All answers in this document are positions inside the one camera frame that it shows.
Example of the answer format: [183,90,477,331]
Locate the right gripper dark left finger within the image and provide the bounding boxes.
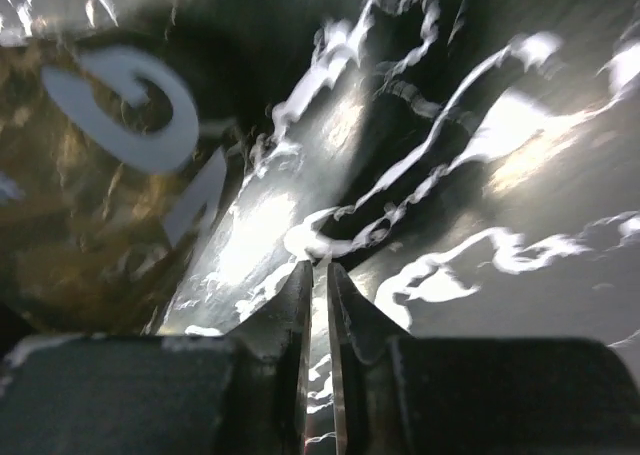
[1,262,313,454]

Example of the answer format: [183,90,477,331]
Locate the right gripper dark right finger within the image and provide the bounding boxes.
[327,263,639,454]

